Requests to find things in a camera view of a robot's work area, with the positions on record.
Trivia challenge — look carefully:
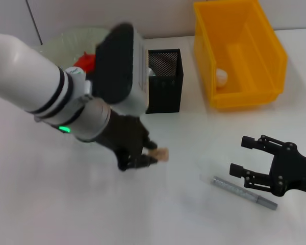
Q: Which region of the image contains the green glass fruit plate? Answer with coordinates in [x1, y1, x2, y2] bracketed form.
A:
[38, 25, 113, 69]

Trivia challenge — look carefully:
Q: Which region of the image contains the black mesh pen holder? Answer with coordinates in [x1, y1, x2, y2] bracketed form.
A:
[144, 48, 185, 114]

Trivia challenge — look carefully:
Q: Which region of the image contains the clear green-label water bottle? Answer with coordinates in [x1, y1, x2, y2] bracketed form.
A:
[63, 66, 87, 77]

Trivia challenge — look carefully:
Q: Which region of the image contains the grey marker pen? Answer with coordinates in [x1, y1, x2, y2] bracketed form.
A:
[210, 176, 278, 211]

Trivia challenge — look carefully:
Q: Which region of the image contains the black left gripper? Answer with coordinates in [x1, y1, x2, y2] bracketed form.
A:
[95, 109, 159, 172]

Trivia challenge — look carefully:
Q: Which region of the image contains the white paper ball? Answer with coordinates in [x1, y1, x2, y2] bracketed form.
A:
[216, 68, 229, 88]

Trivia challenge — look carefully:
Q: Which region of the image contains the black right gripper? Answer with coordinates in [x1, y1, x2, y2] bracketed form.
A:
[229, 134, 306, 197]

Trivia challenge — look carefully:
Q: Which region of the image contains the small tan eraser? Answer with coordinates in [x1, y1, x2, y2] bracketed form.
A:
[147, 147, 169, 163]

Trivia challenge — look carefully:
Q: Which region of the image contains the red-orange toy orange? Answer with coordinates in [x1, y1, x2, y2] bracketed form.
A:
[73, 51, 96, 72]

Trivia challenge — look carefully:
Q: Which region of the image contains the yellow plastic bin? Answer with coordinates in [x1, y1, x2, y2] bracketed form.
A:
[193, 0, 288, 110]

